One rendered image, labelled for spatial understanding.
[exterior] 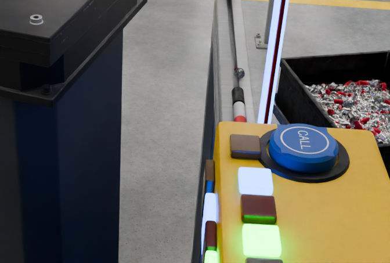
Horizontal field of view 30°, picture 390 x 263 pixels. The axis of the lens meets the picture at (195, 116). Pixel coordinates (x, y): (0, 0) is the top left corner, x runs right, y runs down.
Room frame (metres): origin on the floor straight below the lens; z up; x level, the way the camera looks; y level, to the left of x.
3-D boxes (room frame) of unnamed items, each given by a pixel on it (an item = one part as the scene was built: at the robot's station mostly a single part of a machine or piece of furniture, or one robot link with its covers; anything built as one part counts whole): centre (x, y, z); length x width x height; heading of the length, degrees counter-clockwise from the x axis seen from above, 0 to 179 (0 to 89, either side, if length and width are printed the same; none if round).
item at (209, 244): (0.30, -0.01, 1.04); 0.02 x 0.01 x 0.03; 2
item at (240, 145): (0.35, -0.03, 1.08); 0.02 x 0.02 x 0.01; 2
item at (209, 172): (0.35, -0.01, 1.04); 0.02 x 0.01 x 0.03; 2
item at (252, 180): (0.32, -0.04, 1.08); 0.02 x 0.02 x 0.01; 2
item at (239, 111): (0.71, -0.05, 0.87); 0.14 x 0.01 x 0.01; 2
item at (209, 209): (0.32, -0.01, 1.04); 0.02 x 0.01 x 0.03; 2
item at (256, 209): (0.30, -0.04, 1.08); 0.02 x 0.02 x 0.01; 2
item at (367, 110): (0.78, -0.22, 0.83); 0.19 x 0.14 x 0.04; 18
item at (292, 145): (0.35, -0.06, 1.08); 0.04 x 0.04 x 0.02
